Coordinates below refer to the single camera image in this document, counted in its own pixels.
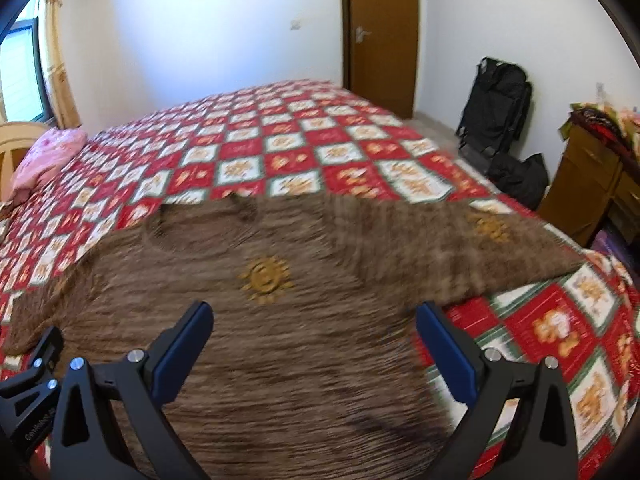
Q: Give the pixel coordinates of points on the cream wooden headboard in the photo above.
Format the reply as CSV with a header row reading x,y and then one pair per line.
x,y
16,138

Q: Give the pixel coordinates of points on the wooden dresser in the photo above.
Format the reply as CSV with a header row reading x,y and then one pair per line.
x,y
596,187

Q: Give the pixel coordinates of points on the pink pillow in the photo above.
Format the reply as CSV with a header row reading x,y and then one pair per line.
x,y
44,160

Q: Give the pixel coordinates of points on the brown wooden door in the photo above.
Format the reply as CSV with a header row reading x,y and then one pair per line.
x,y
380,52

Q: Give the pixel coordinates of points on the black bag on floor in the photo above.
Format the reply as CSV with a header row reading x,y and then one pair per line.
x,y
523,180

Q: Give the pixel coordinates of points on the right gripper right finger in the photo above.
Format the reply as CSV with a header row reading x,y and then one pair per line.
x,y
541,440

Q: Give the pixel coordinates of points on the window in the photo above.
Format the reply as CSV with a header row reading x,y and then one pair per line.
x,y
23,93

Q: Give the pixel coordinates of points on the black folding bag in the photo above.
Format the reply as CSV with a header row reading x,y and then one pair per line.
x,y
498,105

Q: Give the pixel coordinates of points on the clutter pile on dresser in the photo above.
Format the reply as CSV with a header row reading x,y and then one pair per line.
x,y
619,125

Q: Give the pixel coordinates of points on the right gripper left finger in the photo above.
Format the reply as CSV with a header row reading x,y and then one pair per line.
x,y
87,442

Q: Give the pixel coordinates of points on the brown knit sweater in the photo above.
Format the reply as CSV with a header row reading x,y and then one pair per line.
x,y
310,372

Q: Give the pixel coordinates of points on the red patchwork bedspread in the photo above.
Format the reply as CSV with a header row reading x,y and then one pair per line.
x,y
296,137

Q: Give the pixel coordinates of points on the beige patterned curtain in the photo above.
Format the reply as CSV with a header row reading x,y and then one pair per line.
x,y
56,83

